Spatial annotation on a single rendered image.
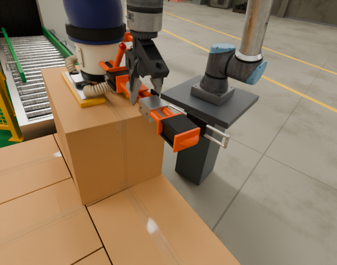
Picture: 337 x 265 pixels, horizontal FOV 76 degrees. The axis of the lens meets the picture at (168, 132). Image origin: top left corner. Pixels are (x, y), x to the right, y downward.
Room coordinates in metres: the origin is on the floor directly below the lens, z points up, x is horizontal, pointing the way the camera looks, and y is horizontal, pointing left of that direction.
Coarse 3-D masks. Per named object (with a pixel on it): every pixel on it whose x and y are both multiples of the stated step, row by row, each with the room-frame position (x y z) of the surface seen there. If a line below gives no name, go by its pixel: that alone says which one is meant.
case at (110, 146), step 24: (48, 72) 1.00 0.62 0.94; (48, 96) 0.93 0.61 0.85; (72, 96) 0.79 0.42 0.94; (120, 96) 0.84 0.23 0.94; (72, 120) 0.62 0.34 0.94; (96, 120) 0.64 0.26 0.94; (120, 120) 0.66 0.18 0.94; (144, 120) 0.71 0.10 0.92; (72, 144) 0.55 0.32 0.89; (96, 144) 0.60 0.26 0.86; (120, 144) 0.65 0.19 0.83; (144, 144) 0.72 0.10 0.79; (72, 168) 0.58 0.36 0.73; (96, 168) 0.59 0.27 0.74; (120, 168) 0.65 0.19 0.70; (144, 168) 0.72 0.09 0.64; (96, 192) 0.58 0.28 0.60
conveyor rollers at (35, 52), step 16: (16, 48) 2.43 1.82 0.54; (32, 48) 2.46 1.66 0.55; (48, 48) 2.56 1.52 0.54; (32, 64) 2.05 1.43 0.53; (48, 64) 2.07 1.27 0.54; (64, 64) 2.10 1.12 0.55; (16, 80) 1.66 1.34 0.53; (32, 80) 1.67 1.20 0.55; (32, 96) 1.42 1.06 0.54; (32, 112) 1.20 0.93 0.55; (48, 112) 1.25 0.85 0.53
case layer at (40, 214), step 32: (0, 160) 0.75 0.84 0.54; (32, 160) 0.78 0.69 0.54; (64, 160) 0.84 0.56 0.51; (0, 192) 0.57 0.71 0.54; (32, 192) 0.58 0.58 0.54; (64, 192) 0.60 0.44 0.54; (128, 192) 0.64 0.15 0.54; (160, 192) 0.66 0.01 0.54; (0, 224) 0.43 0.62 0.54; (32, 224) 0.44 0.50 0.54; (64, 224) 0.46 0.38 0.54; (96, 224) 0.47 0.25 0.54; (128, 224) 0.49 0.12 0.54; (160, 224) 0.50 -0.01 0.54; (192, 224) 0.52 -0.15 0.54; (0, 256) 0.32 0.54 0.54; (32, 256) 0.33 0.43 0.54; (64, 256) 0.34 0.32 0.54; (96, 256) 0.35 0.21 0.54; (128, 256) 0.36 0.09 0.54; (160, 256) 0.38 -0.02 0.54; (192, 256) 0.39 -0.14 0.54; (224, 256) 0.40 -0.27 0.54
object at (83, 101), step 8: (64, 72) 0.98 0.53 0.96; (72, 72) 0.92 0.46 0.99; (80, 72) 0.99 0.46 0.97; (64, 80) 0.92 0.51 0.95; (72, 80) 0.89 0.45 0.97; (72, 88) 0.82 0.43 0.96; (80, 88) 0.82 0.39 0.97; (80, 96) 0.76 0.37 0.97; (96, 96) 0.77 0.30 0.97; (80, 104) 0.71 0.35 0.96; (88, 104) 0.73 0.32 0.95; (96, 104) 0.74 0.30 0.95
